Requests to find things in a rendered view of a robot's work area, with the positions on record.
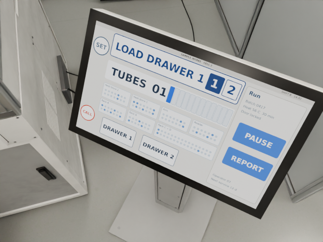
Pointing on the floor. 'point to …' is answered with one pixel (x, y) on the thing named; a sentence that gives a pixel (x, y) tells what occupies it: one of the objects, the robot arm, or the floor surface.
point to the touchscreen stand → (162, 211)
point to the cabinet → (47, 29)
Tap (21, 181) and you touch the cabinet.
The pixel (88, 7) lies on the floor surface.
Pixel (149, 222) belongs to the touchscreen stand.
